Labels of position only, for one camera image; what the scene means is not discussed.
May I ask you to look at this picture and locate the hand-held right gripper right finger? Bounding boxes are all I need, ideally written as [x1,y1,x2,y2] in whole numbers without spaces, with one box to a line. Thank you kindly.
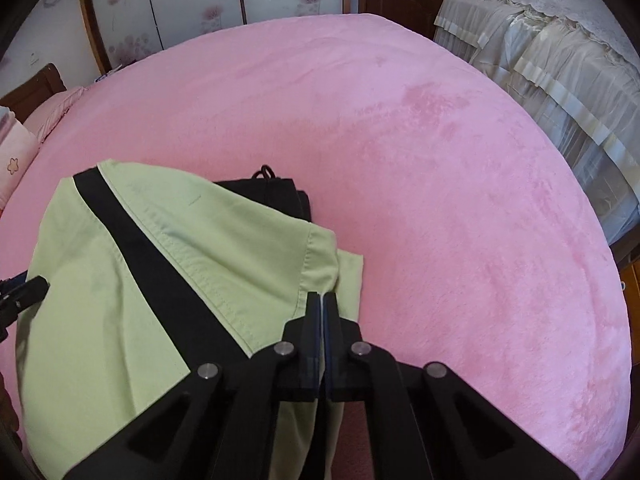
[322,291,581,480]

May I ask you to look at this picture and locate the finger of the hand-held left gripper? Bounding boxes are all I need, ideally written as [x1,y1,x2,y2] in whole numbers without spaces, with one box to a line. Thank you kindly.
[0,277,51,335]
[0,270,29,295]

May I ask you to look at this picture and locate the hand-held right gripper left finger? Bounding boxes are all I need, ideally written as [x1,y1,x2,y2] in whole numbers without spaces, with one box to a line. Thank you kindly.
[62,291,324,480]

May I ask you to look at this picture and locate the green and black hooded jacket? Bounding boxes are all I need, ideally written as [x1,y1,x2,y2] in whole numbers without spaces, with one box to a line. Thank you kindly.
[15,159,365,480]

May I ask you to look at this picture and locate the folded floral quilt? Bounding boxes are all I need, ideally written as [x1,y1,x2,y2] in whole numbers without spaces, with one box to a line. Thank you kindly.
[0,106,39,212]

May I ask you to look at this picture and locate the plain pink pillow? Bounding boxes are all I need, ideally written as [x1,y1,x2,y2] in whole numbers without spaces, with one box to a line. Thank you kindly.
[22,85,89,144]

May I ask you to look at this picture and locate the pink plush bed blanket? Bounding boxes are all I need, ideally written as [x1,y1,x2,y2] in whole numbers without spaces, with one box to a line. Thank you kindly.
[0,12,633,480]

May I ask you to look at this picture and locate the wooden headboard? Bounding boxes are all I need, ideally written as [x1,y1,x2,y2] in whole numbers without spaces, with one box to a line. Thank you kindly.
[0,62,69,124]

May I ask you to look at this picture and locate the wooden drawer cabinet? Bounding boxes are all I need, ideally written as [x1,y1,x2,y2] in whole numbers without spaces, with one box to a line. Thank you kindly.
[617,255,640,367]

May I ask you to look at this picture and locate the floral sliding door wardrobe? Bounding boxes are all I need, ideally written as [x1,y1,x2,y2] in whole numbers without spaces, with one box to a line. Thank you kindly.
[75,0,362,77]

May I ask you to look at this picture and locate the white lace cloth covered furniture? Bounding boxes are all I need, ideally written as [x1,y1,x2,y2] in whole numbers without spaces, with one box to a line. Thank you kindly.
[432,0,640,262]

